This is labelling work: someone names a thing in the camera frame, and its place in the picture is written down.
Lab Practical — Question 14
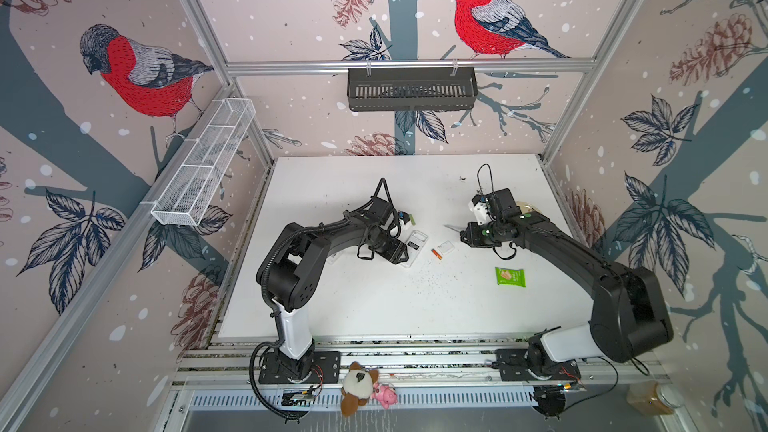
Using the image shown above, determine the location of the black wire wall basket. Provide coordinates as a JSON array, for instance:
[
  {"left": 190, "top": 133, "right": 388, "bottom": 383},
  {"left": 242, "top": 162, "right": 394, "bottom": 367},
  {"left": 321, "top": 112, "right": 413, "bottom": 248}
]
[{"left": 347, "top": 67, "right": 478, "bottom": 112}]

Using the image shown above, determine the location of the black base cable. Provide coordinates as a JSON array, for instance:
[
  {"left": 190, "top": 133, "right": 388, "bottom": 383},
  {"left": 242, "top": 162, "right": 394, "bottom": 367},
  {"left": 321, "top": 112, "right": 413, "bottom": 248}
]
[
  {"left": 560, "top": 356, "right": 619, "bottom": 414},
  {"left": 249, "top": 338, "right": 316, "bottom": 422}
]

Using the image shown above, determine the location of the white battery cover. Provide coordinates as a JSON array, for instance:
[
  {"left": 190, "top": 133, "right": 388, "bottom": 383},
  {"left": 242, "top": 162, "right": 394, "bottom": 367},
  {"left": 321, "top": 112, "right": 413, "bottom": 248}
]
[{"left": 436, "top": 241, "right": 455, "bottom": 256}]

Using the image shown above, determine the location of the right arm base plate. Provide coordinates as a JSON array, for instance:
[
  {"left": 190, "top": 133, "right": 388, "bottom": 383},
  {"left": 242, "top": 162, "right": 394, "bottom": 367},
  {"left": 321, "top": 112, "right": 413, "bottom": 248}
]
[{"left": 492, "top": 349, "right": 581, "bottom": 382}]

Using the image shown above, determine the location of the pink plush toy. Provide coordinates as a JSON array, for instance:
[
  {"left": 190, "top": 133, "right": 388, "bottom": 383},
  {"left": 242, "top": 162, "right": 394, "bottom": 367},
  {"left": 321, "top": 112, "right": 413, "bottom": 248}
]
[{"left": 372, "top": 383, "right": 398, "bottom": 410}]

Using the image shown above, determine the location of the white wire wall basket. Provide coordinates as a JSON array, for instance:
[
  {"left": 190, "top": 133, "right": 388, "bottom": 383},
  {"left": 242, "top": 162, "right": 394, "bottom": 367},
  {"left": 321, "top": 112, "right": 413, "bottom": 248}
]
[{"left": 152, "top": 98, "right": 255, "bottom": 227}]

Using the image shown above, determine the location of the amber plastic jar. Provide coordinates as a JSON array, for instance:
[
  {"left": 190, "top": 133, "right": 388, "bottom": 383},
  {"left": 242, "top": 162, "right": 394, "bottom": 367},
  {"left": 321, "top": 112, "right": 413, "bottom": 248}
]
[{"left": 626, "top": 381, "right": 684, "bottom": 416}]

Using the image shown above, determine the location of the green snack packet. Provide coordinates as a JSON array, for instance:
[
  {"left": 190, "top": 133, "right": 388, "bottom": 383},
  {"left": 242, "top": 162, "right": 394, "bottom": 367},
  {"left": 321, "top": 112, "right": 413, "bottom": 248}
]
[{"left": 495, "top": 267, "right": 526, "bottom": 288}]

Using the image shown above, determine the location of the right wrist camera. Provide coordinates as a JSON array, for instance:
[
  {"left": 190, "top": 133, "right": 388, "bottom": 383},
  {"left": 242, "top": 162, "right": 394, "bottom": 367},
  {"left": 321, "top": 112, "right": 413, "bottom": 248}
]
[{"left": 469, "top": 193, "right": 498, "bottom": 226}]

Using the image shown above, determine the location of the black right base cable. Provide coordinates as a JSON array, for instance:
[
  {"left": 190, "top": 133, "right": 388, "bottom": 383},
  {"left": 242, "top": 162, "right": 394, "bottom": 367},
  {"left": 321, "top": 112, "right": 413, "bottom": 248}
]
[{"left": 560, "top": 356, "right": 619, "bottom": 414}]

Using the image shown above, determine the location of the white red remote control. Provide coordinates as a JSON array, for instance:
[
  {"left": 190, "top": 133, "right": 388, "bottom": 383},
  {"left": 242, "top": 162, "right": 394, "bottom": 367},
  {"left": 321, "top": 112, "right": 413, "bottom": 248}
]
[{"left": 399, "top": 230, "right": 429, "bottom": 268}]

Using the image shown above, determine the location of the cream ceramic plate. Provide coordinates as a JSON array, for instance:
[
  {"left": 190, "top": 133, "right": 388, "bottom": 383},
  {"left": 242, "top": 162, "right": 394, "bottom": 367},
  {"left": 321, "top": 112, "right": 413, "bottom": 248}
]
[{"left": 516, "top": 201, "right": 540, "bottom": 216}]

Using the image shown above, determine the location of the black left base cable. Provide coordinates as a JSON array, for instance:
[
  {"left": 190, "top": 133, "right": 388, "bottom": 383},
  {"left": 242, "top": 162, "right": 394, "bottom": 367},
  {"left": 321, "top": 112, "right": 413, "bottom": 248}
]
[{"left": 249, "top": 338, "right": 316, "bottom": 422}]

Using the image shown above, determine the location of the brown white plush dog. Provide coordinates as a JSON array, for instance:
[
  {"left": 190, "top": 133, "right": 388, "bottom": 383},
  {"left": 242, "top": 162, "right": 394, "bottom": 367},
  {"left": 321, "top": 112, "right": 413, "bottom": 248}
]
[{"left": 341, "top": 361, "right": 379, "bottom": 417}]

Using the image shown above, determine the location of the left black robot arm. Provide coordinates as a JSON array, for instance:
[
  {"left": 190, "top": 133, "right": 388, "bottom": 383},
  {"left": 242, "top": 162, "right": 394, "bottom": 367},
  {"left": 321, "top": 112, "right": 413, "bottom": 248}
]
[{"left": 256, "top": 178, "right": 409, "bottom": 381}]

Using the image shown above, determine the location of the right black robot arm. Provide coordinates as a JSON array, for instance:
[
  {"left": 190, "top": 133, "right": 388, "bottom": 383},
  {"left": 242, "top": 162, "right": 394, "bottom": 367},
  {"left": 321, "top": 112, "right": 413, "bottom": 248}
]
[{"left": 460, "top": 188, "right": 674, "bottom": 377}]

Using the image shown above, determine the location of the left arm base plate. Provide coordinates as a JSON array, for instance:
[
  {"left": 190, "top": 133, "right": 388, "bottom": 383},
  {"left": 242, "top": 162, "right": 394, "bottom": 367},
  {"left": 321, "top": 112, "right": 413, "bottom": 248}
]
[{"left": 255, "top": 350, "right": 341, "bottom": 385}]

